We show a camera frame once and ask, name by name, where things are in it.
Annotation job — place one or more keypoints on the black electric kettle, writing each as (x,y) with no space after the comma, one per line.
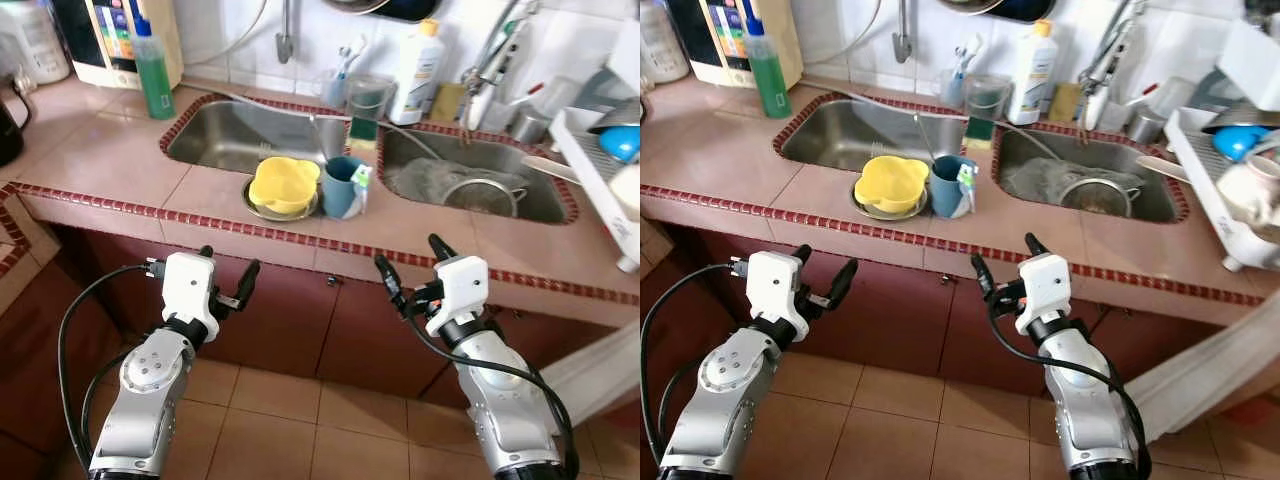
(8,130)

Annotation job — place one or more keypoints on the hanging white plastic bag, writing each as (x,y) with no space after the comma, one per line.
(600,370)
(1200,370)

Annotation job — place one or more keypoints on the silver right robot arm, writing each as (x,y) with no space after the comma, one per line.
(1085,410)
(510,410)

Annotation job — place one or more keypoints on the yellow plastic bowl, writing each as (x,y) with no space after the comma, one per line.
(890,185)
(283,185)

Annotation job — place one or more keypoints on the stainless steel sink basin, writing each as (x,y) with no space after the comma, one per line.
(845,135)
(230,140)
(1060,150)
(440,150)

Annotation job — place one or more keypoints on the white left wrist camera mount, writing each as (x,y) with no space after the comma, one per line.
(188,285)
(775,285)

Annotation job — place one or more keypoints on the crumpled clear plastic bag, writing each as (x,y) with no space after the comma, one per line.
(420,182)
(1035,182)

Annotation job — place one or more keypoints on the hanging metal pan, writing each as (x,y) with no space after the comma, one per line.
(1010,8)
(400,8)

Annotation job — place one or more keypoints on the green dish soap bottle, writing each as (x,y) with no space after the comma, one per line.
(768,85)
(155,85)

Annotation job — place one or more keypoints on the blue bowl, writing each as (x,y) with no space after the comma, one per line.
(622,145)
(1235,143)

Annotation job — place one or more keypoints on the grey metal lid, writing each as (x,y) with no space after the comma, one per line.
(615,115)
(1245,118)

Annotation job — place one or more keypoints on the cream plastic spatula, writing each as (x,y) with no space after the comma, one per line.
(550,168)
(1160,168)

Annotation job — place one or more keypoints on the white detergent bottle yellow cap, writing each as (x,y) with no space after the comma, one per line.
(1033,80)
(418,80)

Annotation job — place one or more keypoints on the brown scouring pad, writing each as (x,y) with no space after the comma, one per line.
(1065,102)
(448,100)

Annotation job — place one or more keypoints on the beige water ionizer appliance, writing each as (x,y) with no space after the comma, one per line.
(100,40)
(715,40)

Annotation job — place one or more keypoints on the blue-grey mug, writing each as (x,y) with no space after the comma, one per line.
(945,190)
(340,190)

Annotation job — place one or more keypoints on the chrome sink faucet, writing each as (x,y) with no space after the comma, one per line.
(495,60)
(1105,60)

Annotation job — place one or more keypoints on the white red brush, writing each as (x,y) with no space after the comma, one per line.
(1138,93)
(520,93)

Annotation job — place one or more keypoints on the round steel strainer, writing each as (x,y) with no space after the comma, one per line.
(1100,195)
(480,195)

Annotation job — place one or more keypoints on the white dish rack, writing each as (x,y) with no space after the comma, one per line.
(590,180)
(1200,170)

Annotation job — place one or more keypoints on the white ceramic mug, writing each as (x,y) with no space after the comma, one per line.
(627,190)
(1245,195)

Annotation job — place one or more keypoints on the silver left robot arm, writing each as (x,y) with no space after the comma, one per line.
(725,400)
(140,400)

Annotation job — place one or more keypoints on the white blue toothbrush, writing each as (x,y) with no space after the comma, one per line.
(347,60)
(963,60)

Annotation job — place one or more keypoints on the clear plastic toothbrush cup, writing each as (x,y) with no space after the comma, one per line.
(333,92)
(950,92)

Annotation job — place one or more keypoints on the small clear plastic pail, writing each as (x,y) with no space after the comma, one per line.
(370,100)
(988,100)

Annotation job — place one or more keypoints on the small steel cup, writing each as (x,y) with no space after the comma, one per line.
(1145,127)
(528,128)

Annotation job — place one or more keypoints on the green yellow sponge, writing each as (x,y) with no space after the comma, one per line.
(363,135)
(980,135)

